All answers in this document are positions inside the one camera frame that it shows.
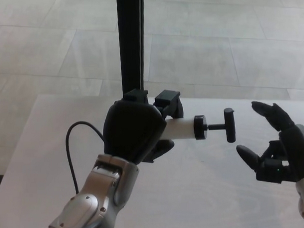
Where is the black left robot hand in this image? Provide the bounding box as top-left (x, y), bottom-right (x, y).
top-left (102, 87), bottom-right (185, 166)

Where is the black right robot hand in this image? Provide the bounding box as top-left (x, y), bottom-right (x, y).
top-left (235, 100), bottom-right (304, 185)

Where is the white air pump black handle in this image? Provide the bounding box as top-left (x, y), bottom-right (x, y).
top-left (163, 105), bottom-right (237, 144)

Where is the black vertical window post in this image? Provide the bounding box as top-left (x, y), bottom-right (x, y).
top-left (112, 0), bottom-right (150, 100)

